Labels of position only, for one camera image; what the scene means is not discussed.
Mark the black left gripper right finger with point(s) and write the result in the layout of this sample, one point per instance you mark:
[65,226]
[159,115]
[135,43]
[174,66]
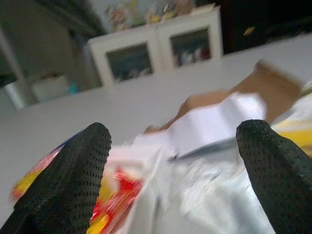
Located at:
[278,175]

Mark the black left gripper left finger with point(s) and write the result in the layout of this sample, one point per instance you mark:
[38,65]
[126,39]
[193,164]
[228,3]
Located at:
[63,190]

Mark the red yellow snack wrapper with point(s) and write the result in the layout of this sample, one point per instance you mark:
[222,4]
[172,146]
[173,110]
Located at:
[117,197]

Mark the black sideboard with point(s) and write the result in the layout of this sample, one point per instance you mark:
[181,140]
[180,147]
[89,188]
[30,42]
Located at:
[268,19]

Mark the white folded card box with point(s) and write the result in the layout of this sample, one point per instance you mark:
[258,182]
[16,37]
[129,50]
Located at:
[219,117]

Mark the white plastic container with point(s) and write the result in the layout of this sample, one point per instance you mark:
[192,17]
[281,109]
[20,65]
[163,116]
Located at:
[48,89]

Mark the brown cardboard piece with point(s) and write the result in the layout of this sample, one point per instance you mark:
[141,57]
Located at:
[275,90]

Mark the teal mop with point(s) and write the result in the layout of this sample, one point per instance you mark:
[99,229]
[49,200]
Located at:
[73,87]

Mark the white glass-door cabinet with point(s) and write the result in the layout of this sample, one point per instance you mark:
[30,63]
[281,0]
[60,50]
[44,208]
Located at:
[158,48]

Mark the crumpled white plastic bag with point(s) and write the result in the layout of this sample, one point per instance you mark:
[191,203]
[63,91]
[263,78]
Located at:
[195,195]

